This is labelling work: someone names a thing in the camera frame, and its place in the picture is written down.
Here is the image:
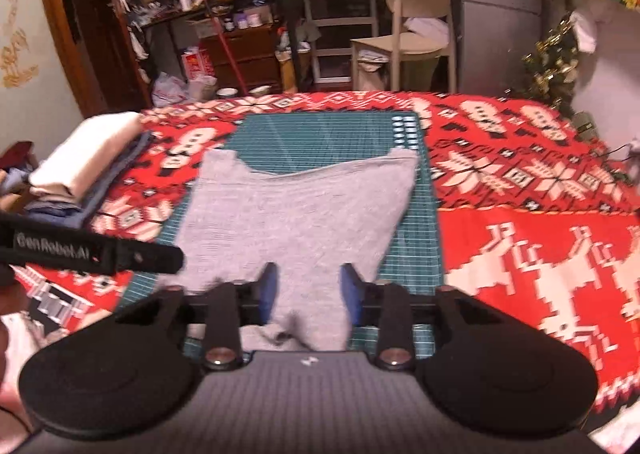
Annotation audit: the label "grey polo shirt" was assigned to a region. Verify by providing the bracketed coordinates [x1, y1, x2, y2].
[157, 148, 419, 351]

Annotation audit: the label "pile of clothes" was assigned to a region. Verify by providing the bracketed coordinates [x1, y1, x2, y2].
[0, 141, 38, 213]

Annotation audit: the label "person left hand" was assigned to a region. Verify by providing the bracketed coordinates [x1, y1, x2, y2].
[1, 283, 30, 453]

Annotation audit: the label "folded blue jeans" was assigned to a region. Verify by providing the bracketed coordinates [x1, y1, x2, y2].
[24, 131, 154, 229]

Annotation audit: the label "folded white towel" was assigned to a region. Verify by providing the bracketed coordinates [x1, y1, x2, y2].
[28, 111, 143, 203]

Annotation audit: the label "green cutting mat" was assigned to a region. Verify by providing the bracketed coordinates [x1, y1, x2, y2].
[117, 110, 446, 360]

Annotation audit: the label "red christmas pattern blanket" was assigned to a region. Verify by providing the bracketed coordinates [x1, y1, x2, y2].
[8, 90, 640, 415]

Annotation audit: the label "white plastic bag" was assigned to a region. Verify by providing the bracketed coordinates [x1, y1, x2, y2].
[189, 74, 217, 102]

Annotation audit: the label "blue ceramic cup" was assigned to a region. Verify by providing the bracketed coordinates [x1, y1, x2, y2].
[217, 88, 239, 98]

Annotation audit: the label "white ceramic cup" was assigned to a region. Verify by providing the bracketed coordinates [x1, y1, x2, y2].
[250, 85, 271, 97]

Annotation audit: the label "wooden drawer chest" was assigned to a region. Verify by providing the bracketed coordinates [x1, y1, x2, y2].
[198, 24, 282, 93]

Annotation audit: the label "small christmas tree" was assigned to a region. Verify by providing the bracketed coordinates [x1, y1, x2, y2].
[521, 14, 579, 119]

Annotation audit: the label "grey refrigerator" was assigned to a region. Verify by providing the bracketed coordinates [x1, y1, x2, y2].
[454, 0, 541, 96]

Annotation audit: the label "beige plastic chair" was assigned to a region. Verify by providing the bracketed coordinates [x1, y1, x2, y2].
[350, 0, 459, 94]

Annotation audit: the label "white drawer unit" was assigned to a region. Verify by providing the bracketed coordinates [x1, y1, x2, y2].
[304, 0, 378, 88]

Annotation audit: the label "red broom handle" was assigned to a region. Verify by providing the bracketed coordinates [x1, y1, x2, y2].
[204, 1, 248, 96]

